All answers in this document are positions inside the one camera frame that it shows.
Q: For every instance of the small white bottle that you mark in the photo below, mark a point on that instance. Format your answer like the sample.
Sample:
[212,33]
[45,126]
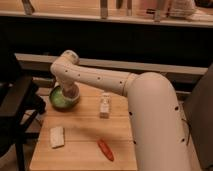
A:
[105,105]

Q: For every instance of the green ceramic bowl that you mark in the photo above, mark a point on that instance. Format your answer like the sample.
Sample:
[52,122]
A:
[61,102]

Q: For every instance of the dark grey chair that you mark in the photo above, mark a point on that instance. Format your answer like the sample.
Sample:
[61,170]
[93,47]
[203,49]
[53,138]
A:
[198,108]

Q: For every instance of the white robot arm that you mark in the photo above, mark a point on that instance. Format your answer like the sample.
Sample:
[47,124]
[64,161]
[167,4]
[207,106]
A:
[154,112]

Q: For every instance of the black chair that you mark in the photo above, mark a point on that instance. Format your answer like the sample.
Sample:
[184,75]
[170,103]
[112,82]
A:
[19,106]

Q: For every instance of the white ceramic cup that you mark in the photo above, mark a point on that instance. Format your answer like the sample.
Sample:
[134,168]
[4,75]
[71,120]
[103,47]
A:
[74,98]

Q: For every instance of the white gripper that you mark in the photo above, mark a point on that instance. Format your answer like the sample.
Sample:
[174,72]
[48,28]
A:
[70,90]

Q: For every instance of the white sponge block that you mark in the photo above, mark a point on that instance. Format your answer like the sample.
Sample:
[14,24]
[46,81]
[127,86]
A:
[57,137]

